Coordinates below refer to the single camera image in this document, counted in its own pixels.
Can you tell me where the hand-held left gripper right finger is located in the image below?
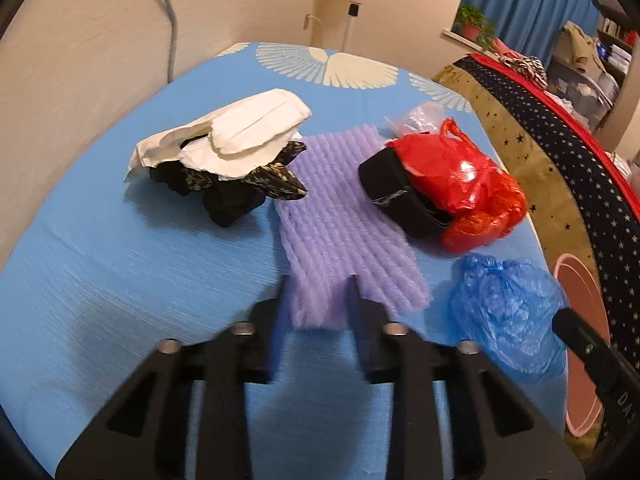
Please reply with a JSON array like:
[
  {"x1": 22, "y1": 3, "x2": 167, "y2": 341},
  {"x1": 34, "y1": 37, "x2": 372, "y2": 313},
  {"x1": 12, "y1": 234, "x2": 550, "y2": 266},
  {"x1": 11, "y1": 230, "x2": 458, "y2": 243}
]
[{"x1": 347, "y1": 276, "x2": 586, "y2": 480}]

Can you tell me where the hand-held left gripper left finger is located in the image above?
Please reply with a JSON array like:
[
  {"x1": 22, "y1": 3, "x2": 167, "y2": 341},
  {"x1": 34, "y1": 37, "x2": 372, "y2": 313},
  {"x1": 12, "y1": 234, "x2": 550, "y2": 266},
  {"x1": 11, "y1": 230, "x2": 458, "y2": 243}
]
[{"x1": 55, "y1": 276, "x2": 289, "y2": 480}]

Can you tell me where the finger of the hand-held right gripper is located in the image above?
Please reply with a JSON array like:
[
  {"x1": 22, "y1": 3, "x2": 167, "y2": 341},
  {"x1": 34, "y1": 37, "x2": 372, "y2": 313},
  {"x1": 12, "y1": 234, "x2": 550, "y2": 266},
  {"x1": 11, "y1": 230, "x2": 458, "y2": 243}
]
[{"x1": 551, "y1": 307, "x2": 609, "y2": 367}]

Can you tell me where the pink plastic basin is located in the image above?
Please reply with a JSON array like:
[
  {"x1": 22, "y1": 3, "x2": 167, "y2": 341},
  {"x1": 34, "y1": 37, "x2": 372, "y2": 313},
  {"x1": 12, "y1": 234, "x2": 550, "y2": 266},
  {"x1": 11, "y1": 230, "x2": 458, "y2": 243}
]
[{"x1": 553, "y1": 254, "x2": 615, "y2": 437}]

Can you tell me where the blue plastic bag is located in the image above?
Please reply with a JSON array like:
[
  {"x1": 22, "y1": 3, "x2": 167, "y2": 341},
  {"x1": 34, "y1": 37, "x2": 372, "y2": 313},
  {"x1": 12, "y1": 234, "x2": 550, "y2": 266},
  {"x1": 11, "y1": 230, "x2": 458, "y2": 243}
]
[{"x1": 446, "y1": 253, "x2": 569, "y2": 384}]

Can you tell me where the purple foam net sheet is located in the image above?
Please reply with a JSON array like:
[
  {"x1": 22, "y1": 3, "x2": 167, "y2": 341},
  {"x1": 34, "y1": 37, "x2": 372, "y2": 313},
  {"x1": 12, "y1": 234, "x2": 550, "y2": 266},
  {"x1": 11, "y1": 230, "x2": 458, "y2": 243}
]
[{"x1": 272, "y1": 126, "x2": 434, "y2": 332}]

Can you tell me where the black patterned cloth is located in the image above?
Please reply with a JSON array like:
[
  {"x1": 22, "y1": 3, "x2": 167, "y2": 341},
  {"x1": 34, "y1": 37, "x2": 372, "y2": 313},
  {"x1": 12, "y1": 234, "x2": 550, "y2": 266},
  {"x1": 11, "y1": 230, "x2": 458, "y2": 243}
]
[{"x1": 147, "y1": 139, "x2": 309, "y2": 229}]

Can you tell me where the white face mask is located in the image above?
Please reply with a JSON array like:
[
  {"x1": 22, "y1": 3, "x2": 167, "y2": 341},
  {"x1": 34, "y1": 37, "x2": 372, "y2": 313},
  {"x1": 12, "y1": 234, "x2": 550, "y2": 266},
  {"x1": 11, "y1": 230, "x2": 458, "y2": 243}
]
[
  {"x1": 206, "y1": 88, "x2": 312, "y2": 157},
  {"x1": 179, "y1": 130, "x2": 302, "y2": 181}
]

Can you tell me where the red plastic bag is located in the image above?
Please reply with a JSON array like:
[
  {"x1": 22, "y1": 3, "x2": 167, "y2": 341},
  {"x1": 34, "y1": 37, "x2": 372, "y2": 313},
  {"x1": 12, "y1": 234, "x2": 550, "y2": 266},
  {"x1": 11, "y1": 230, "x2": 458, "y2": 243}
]
[{"x1": 384, "y1": 117, "x2": 529, "y2": 256}]

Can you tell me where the blue patterned tablecloth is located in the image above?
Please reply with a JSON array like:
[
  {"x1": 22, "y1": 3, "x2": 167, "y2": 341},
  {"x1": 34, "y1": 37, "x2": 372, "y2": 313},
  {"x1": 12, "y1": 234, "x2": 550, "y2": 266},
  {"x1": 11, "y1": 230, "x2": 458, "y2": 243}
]
[{"x1": 0, "y1": 41, "x2": 572, "y2": 480}]

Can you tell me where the navy star blanket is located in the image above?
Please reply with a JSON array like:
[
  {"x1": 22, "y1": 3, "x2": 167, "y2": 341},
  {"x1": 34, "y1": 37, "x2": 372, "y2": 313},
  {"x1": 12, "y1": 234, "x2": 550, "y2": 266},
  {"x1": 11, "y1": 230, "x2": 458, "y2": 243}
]
[{"x1": 432, "y1": 54, "x2": 640, "y2": 411}]

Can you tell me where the clear plastic bag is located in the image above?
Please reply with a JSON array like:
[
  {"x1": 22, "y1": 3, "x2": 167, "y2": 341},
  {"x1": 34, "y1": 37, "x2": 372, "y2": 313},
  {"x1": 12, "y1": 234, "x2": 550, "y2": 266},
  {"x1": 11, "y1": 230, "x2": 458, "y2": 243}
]
[{"x1": 383, "y1": 101, "x2": 447, "y2": 137}]

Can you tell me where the clear storage box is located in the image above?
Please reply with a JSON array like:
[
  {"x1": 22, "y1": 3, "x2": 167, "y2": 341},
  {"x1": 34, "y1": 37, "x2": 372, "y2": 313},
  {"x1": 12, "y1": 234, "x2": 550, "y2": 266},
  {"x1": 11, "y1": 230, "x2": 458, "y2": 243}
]
[{"x1": 546, "y1": 55, "x2": 622, "y2": 132}]

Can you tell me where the black white striped cloth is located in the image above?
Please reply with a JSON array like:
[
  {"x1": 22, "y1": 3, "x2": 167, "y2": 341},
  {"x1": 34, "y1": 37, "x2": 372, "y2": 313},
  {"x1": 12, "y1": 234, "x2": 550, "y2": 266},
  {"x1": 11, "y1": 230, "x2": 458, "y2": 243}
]
[{"x1": 496, "y1": 55, "x2": 549, "y2": 89}]

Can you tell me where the khaki jacket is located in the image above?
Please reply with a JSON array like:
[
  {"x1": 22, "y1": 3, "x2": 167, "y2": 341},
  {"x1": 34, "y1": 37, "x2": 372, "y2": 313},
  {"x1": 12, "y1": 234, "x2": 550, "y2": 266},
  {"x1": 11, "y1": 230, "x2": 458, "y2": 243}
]
[{"x1": 554, "y1": 20, "x2": 604, "y2": 74}]

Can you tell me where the dark bookshelf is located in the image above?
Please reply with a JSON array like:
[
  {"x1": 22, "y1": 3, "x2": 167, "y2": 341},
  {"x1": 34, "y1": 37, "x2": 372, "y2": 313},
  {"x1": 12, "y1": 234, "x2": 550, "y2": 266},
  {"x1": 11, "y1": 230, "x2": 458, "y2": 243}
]
[{"x1": 596, "y1": 4, "x2": 640, "y2": 63}]

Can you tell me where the white window sill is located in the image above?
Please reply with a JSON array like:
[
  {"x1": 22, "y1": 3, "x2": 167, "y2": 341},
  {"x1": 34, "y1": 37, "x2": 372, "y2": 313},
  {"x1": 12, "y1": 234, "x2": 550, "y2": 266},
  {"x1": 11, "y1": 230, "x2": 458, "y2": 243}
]
[{"x1": 440, "y1": 28, "x2": 483, "y2": 54}]

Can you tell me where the potted green plant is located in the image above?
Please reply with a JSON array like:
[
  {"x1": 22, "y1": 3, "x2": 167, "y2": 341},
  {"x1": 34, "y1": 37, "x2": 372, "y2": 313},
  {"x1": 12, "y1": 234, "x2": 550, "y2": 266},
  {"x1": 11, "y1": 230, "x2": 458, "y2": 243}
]
[{"x1": 452, "y1": 4, "x2": 499, "y2": 52}]

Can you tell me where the grey wall cable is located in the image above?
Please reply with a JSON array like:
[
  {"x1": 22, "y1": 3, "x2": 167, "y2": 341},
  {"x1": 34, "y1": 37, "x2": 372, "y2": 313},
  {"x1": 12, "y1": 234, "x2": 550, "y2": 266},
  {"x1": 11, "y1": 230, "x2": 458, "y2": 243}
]
[{"x1": 154, "y1": 0, "x2": 181, "y2": 84}]

